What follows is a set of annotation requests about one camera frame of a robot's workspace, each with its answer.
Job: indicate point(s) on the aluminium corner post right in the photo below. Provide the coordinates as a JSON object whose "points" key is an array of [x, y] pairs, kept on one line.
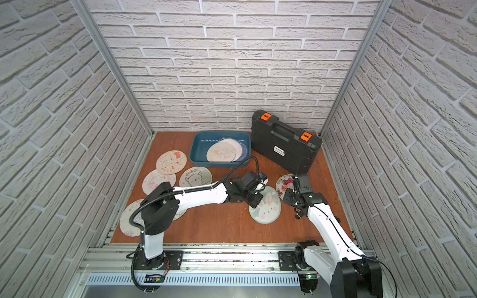
{"points": [[371, 31]]}

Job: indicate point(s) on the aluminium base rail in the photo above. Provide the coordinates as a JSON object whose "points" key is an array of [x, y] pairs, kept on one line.
{"points": [[206, 264]]}

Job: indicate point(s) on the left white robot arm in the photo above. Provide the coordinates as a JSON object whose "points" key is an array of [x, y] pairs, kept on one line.
{"points": [[156, 212]]}

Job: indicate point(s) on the white bear flower coaster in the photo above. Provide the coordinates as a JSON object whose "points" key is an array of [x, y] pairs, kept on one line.
{"points": [[195, 176]]}

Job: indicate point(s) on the pink rainbow unicorn coaster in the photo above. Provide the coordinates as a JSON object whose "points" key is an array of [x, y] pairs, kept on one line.
{"points": [[154, 179]]}

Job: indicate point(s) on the green white bunny coaster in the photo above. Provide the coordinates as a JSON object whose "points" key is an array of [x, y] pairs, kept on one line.
{"points": [[269, 207]]}

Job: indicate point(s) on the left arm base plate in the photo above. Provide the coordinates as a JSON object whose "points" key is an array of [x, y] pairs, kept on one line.
{"points": [[169, 259]]}

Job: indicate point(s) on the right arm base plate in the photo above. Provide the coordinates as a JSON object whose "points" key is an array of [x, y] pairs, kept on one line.
{"points": [[287, 261]]}

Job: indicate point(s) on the blue pink bunny coaster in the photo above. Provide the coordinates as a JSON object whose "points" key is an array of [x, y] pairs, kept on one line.
{"points": [[244, 151]]}

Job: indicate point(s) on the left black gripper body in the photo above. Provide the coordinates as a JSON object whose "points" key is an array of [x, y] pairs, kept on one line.
{"points": [[254, 197]]}

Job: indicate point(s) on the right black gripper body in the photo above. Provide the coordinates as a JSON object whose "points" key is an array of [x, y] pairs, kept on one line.
{"points": [[290, 197]]}

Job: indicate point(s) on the aluminium corner post left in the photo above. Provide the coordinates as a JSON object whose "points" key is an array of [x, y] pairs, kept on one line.
{"points": [[86, 16]]}

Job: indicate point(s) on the black plastic tool case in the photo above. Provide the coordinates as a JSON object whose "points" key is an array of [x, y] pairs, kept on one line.
{"points": [[293, 149]]}

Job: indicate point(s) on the teal plastic storage box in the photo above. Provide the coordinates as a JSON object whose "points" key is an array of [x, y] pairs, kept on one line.
{"points": [[204, 140]]}

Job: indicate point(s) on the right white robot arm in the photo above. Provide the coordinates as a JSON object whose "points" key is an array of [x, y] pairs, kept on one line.
{"points": [[344, 267]]}

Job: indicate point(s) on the cream line-art coaster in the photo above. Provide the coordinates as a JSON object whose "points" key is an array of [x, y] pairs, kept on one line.
{"points": [[179, 214]]}

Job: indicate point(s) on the aluminium corner post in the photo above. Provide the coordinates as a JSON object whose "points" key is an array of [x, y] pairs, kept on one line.
{"points": [[86, 16], [371, 31]]}

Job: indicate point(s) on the butterfly pastel coaster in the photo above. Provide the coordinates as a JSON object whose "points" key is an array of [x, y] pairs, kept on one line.
{"points": [[125, 227]]}

